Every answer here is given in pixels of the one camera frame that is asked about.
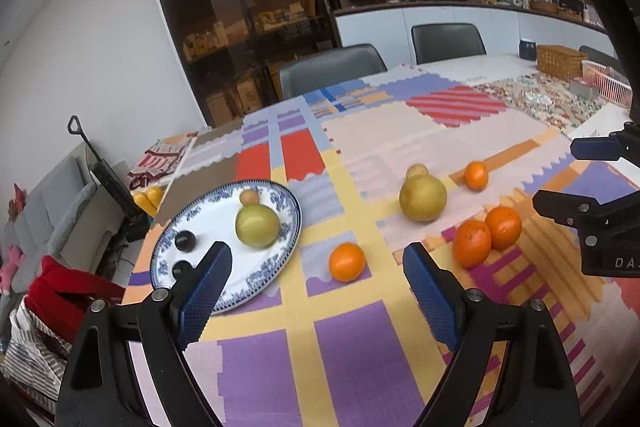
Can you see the floral tile pattern mat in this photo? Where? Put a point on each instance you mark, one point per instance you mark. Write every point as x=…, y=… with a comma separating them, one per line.
x=545, y=98

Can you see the small mandarin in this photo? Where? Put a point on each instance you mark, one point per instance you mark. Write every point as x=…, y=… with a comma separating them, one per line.
x=476, y=176

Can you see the grey chair right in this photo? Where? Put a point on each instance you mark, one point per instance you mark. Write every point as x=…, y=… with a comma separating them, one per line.
x=446, y=41

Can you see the colourful patchwork tablecloth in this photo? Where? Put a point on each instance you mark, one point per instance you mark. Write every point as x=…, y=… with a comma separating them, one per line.
x=312, y=351

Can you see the small tan round fruit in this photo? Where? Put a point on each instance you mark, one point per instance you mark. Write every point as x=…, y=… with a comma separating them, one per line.
x=249, y=197

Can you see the black upright vacuum cleaner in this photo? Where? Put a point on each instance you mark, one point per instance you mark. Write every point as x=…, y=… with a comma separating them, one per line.
x=137, y=220

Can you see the striped folded cloth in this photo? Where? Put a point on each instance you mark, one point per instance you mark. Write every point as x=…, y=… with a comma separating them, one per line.
x=158, y=161

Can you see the dark blue mug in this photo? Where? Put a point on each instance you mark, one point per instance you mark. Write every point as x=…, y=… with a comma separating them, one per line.
x=527, y=50

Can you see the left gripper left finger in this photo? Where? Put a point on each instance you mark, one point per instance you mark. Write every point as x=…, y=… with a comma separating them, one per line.
x=100, y=386

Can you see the yellow brown pear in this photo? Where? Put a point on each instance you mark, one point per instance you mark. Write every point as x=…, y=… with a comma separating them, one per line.
x=423, y=198

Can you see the red garment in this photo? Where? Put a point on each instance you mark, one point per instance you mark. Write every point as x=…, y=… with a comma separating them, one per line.
x=61, y=296

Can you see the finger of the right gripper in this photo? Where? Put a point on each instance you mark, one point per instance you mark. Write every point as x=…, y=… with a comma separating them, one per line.
x=614, y=223
x=618, y=144

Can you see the pink plush toy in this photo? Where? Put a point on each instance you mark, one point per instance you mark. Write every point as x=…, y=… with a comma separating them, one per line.
x=10, y=267

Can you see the grey chair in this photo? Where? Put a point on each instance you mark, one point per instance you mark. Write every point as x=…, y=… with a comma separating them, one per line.
x=446, y=41
x=326, y=69

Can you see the wicker basket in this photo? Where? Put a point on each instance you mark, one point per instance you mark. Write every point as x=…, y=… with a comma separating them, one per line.
x=560, y=61

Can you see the blue white porcelain plate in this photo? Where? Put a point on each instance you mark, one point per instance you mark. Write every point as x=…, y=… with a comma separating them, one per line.
x=211, y=217

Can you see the grey chair left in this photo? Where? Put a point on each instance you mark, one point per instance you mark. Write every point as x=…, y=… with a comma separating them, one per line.
x=326, y=69

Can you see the pink wire basket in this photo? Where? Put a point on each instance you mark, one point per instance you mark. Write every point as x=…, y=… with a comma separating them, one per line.
x=611, y=85

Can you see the large orange mandarin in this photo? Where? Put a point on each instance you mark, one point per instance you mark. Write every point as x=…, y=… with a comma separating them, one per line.
x=472, y=243

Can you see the grey sofa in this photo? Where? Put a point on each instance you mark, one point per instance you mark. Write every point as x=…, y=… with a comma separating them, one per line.
x=68, y=216

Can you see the green pear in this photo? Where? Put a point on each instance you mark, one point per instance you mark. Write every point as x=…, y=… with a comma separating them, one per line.
x=257, y=226

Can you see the dark plum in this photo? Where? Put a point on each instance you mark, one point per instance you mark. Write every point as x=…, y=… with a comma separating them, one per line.
x=181, y=269
x=185, y=241

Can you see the striped grey white cloth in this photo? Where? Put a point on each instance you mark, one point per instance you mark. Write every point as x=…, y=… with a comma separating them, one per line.
x=35, y=359

